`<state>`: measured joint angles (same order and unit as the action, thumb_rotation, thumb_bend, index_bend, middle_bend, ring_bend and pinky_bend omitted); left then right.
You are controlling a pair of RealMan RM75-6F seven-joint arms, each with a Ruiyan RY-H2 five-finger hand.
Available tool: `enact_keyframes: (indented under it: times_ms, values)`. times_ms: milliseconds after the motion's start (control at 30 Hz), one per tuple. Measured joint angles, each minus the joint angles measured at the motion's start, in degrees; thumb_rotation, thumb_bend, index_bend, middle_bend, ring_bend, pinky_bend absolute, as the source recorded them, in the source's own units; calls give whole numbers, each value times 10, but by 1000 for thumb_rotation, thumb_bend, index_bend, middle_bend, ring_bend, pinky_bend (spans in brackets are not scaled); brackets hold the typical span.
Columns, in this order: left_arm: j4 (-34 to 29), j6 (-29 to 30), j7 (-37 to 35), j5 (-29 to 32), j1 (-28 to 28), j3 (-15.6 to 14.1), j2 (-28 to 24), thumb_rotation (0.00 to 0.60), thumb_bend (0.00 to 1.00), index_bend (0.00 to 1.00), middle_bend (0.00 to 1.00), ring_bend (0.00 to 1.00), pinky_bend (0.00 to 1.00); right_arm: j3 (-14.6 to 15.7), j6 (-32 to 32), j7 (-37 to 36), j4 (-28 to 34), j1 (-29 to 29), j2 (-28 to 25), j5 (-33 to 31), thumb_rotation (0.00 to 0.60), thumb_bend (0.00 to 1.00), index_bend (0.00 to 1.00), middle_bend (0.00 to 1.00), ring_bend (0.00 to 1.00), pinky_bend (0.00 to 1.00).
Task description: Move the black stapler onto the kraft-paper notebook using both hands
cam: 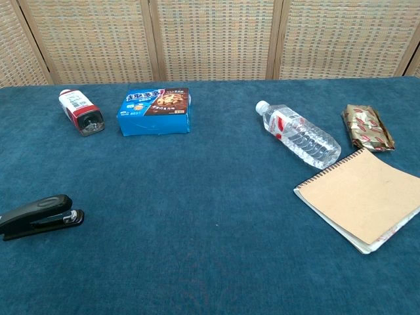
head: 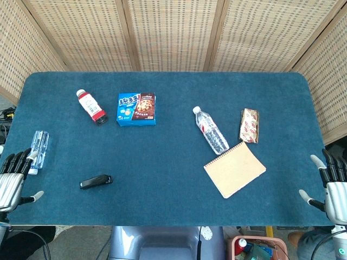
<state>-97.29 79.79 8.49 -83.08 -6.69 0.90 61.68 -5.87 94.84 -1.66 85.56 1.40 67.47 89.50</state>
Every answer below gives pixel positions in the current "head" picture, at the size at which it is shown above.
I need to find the blue denim trouser leg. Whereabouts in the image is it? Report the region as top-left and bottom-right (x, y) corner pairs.
(296, 229), (337, 260)

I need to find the black cable on torso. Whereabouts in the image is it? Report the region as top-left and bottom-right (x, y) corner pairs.
(197, 226), (203, 260)

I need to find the gold red snack packet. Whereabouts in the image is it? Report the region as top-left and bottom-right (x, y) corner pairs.
(239, 108), (260, 144)

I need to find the clear square water bottle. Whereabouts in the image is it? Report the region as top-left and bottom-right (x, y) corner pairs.
(28, 130), (50, 176)

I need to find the yellow spiral notebook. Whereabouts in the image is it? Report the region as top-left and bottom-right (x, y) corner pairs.
(203, 141), (267, 199)

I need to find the red white drink bottle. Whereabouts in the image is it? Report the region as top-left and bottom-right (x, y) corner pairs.
(76, 89), (109, 127)

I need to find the black stapler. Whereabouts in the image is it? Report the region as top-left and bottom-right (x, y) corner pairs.
(79, 174), (113, 190)

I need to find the pink plastic basket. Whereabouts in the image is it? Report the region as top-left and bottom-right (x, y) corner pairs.
(227, 235), (289, 260)

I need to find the clear round water bottle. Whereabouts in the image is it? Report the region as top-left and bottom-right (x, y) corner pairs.
(192, 106), (230, 155)

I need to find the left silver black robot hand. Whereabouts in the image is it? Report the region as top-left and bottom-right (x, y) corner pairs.
(0, 147), (44, 215)

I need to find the black cable bundle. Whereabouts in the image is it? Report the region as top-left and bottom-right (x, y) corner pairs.
(0, 106), (16, 146)

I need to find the red bottle in basket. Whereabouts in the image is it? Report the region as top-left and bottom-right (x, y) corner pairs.
(237, 239), (248, 256)

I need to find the blue carpet table cover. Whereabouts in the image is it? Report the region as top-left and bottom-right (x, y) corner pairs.
(0, 71), (335, 226)

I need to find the brown shoe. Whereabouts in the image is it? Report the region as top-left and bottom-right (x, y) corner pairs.
(287, 231), (308, 245)

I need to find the grey blue robot torso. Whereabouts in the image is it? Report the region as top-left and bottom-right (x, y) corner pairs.
(108, 225), (226, 260)

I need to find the blue cookie box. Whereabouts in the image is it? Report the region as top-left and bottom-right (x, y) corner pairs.
(117, 92), (157, 127)

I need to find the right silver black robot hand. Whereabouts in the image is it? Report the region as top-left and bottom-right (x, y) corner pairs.
(298, 148), (347, 226)

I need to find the woven folding screen panel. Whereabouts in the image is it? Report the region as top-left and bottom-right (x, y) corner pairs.
(203, 0), (347, 73)
(21, 0), (140, 73)
(287, 12), (347, 146)
(121, 0), (226, 73)
(0, 0), (67, 105)

